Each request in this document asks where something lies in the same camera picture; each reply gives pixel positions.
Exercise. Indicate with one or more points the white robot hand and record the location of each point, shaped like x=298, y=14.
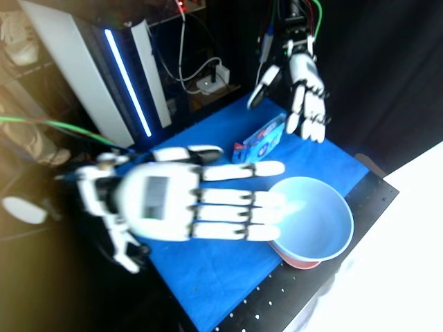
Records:
x=162, y=204
x=304, y=69

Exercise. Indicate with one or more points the black curtain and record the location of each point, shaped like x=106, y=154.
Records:
x=380, y=69

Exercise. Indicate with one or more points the blue snack packet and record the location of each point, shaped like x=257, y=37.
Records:
x=261, y=141

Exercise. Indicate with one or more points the blue table mat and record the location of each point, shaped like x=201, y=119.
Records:
x=214, y=276

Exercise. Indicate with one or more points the white power adapter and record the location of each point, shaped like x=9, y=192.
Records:
x=211, y=83

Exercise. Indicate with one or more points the pink bowl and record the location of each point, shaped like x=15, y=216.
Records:
x=301, y=264

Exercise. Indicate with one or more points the light blue bowl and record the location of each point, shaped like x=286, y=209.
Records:
x=318, y=221

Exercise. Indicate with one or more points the white computer case blue light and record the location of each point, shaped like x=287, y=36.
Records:
x=79, y=69

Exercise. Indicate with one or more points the black perforated board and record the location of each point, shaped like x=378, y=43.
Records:
x=311, y=287

